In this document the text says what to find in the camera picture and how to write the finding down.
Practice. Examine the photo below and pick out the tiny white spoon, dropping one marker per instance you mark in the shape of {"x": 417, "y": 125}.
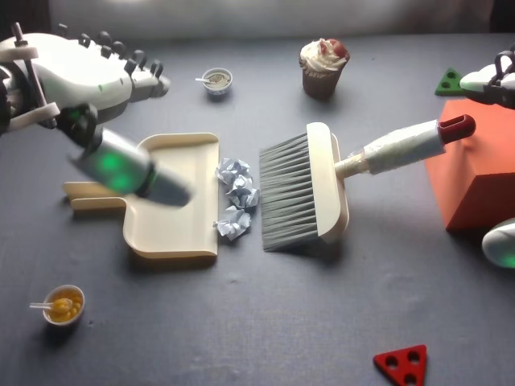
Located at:
{"x": 203, "y": 80}
{"x": 40, "y": 306}

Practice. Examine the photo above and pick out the red triangle with holes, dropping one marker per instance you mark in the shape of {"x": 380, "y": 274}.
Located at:
{"x": 402, "y": 362}

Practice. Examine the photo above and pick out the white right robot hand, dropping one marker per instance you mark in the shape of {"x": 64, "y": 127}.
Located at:
{"x": 503, "y": 86}

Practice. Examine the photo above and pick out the large orange block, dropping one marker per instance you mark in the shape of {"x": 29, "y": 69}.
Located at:
{"x": 462, "y": 185}

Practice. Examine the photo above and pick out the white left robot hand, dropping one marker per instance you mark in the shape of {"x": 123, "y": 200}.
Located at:
{"x": 80, "y": 76}

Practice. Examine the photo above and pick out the cream plastic dustpan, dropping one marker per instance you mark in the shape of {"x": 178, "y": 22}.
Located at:
{"x": 173, "y": 225}

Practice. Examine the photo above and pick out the small bowl of yellow food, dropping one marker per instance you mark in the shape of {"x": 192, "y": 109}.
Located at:
{"x": 64, "y": 309}

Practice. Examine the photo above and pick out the white paper ball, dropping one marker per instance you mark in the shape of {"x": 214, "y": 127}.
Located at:
{"x": 233, "y": 171}
{"x": 243, "y": 193}
{"x": 233, "y": 223}

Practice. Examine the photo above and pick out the green triangle with holes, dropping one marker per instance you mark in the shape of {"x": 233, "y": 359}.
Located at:
{"x": 448, "y": 84}

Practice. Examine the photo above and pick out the small patterned soup bowl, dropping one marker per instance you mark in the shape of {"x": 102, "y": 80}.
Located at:
{"x": 219, "y": 86}

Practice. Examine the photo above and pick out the toy cupcake with red hearts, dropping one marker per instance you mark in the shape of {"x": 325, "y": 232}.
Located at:
{"x": 322, "y": 68}

